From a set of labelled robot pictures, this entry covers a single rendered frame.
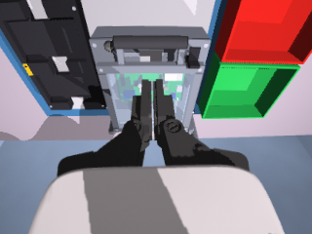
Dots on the red open-top bin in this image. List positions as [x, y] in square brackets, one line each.
[266, 31]

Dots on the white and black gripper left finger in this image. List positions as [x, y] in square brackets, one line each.
[125, 150]

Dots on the green bin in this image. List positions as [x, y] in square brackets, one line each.
[241, 93]

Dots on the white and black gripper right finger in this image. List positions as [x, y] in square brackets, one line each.
[180, 148]

